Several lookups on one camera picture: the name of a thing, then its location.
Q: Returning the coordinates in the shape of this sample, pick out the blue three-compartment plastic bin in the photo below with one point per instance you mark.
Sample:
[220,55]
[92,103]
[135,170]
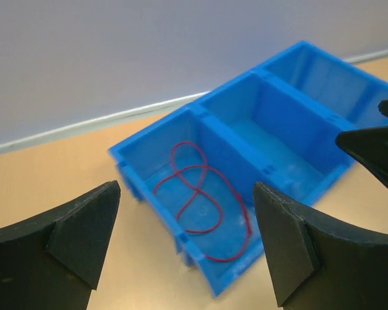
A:
[275,123]

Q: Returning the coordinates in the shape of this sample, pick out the aluminium back frame rail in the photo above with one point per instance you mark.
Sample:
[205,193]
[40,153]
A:
[69,137]

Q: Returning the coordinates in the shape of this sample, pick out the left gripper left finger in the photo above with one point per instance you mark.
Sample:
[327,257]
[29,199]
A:
[54,260]

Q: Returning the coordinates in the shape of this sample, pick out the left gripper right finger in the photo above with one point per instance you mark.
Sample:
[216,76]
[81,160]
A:
[317,261]

